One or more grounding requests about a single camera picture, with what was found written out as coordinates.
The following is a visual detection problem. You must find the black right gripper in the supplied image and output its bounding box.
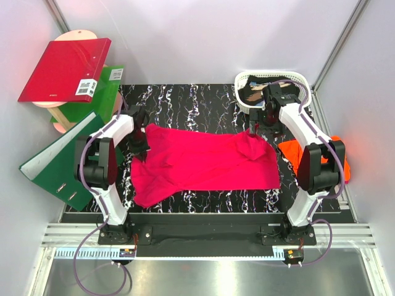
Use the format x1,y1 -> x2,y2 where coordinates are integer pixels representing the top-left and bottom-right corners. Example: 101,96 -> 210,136
249,107 -> 286,139

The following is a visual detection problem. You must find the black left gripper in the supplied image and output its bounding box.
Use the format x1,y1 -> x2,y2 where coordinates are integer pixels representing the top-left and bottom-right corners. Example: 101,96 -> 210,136
126,130 -> 150,163

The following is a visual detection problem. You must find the magenta pink t shirt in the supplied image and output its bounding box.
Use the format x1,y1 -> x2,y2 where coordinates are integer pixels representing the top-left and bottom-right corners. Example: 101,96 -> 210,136
131,124 -> 280,208

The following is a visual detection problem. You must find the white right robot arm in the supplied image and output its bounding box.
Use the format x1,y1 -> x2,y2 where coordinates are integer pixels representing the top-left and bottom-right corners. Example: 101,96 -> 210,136
249,80 -> 346,245

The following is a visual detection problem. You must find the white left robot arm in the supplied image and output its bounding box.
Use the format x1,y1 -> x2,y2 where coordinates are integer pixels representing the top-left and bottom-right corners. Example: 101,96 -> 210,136
74,105 -> 151,244

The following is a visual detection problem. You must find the black printed t shirt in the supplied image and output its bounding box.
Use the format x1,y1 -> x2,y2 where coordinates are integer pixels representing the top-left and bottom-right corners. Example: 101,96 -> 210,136
237,75 -> 301,107

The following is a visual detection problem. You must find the orange folded t shirt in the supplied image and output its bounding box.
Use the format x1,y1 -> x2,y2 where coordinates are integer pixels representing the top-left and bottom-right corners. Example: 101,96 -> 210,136
278,139 -> 351,184

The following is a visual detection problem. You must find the white plastic basket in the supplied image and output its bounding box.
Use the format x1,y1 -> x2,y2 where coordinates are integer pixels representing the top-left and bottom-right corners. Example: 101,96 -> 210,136
234,70 -> 312,114

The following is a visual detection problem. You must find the light green folder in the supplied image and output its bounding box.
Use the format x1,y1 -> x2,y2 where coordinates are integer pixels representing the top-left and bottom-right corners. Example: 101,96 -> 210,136
59,65 -> 124,123

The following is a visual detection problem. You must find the dark green ring binder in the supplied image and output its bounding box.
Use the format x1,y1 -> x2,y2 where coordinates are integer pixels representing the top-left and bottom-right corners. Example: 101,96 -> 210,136
19,112 -> 104,211

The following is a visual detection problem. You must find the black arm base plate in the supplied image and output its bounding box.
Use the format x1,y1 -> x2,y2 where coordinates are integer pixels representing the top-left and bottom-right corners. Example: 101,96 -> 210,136
98,224 -> 317,246

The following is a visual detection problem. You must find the red ring binder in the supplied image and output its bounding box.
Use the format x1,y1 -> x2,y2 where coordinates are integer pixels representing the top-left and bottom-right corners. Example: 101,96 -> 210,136
18,38 -> 111,102

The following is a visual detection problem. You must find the aluminium frame rail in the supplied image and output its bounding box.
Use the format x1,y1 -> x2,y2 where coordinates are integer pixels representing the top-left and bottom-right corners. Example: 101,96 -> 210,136
42,223 -> 375,261

